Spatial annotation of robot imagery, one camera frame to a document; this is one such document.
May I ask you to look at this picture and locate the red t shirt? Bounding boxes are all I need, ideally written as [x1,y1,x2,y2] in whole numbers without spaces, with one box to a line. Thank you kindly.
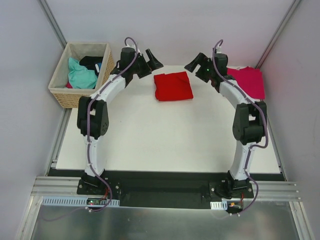
[153,71,194,102]

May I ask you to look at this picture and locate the magenta t shirt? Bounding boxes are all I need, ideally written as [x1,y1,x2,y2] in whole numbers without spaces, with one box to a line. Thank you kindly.
[227,66,266,100]

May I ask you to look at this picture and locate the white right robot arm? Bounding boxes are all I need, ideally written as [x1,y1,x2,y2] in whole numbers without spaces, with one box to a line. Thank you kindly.
[184,52,269,199]

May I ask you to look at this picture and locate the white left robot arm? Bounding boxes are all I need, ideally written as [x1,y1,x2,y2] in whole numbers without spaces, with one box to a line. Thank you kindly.
[76,45,164,195]

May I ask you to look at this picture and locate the black printed t shirt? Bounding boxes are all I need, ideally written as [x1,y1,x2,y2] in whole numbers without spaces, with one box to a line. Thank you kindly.
[79,56,103,76]

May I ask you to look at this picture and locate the wicker laundry basket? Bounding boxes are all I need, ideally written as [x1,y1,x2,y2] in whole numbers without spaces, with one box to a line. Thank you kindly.
[48,42,115,109]

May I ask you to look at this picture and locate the teal t shirt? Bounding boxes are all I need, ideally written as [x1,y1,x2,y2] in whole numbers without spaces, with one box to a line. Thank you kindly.
[67,57,98,89]

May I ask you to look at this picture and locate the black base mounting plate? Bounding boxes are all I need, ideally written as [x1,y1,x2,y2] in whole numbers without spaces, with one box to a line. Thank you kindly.
[76,170,254,209]

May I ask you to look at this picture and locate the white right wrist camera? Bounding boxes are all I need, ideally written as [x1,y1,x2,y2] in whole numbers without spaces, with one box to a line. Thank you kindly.
[215,46,222,54]

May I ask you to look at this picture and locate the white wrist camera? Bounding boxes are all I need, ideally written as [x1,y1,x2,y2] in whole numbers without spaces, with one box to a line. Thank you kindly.
[125,44,136,50]
[215,46,222,54]

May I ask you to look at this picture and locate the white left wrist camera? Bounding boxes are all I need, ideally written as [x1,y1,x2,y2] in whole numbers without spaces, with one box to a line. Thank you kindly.
[125,44,136,50]

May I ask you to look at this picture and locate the right aluminium corner post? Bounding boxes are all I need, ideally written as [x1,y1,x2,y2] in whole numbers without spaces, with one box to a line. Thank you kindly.
[255,0,303,69]

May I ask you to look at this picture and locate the aluminium corner post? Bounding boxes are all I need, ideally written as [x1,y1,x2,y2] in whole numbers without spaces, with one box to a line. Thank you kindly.
[255,0,303,69]
[37,0,67,48]

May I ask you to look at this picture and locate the left aluminium corner post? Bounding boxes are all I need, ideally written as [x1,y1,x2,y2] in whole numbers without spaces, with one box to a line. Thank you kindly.
[37,0,67,48]

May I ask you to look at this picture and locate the right slotted cable duct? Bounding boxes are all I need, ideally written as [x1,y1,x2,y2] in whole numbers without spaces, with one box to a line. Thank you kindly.
[210,201,228,211]

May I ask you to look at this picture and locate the slotted cable duct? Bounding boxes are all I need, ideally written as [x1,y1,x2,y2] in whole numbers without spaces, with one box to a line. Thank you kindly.
[210,201,228,211]
[42,196,109,208]

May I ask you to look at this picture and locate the aluminium frame rail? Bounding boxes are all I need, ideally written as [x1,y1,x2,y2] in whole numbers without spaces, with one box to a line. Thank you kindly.
[31,176,302,202]

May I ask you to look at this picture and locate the left slotted cable duct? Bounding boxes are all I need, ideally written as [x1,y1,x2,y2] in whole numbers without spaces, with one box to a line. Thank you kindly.
[42,196,109,208]

